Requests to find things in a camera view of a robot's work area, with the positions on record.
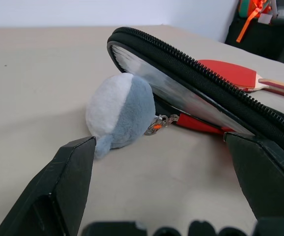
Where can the grey and white equipment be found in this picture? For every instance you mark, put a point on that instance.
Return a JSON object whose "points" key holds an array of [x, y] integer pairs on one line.
{"points": [[283, 9]]}

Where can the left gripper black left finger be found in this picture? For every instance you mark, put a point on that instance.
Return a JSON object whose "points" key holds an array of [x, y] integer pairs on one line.
{"points": [[58, 186]]}

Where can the teal and orange object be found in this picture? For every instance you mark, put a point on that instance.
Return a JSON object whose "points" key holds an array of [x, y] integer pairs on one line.
{"points": [[245, 8]]}

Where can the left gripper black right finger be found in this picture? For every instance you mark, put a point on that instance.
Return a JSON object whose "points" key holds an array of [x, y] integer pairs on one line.
{"points": [[267, 177]]}

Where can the red table tennis paddle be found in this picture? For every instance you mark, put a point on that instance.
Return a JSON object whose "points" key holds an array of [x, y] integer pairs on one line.
{"points": [[230, 71]]}

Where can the black furniture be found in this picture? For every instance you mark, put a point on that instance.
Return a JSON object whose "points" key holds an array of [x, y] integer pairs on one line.
{"points": [[260, 41]]}

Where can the white cloth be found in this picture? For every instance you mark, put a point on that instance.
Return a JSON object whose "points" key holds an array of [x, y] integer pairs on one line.
{"points": [[132, 110]]}

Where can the red and black bag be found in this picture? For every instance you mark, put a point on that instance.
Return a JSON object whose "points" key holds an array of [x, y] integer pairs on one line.
{"points": [[206, 73]]}

